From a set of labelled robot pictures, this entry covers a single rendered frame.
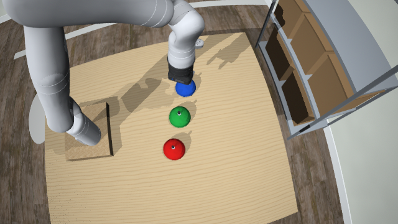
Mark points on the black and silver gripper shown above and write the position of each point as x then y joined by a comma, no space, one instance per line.
181,69

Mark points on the blue bell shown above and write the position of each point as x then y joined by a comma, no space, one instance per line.
185,90

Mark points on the red dome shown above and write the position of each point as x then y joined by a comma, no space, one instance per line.
174,149

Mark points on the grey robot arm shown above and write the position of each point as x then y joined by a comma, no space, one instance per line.
47,53

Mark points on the green bell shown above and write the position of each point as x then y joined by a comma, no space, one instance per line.
179,117

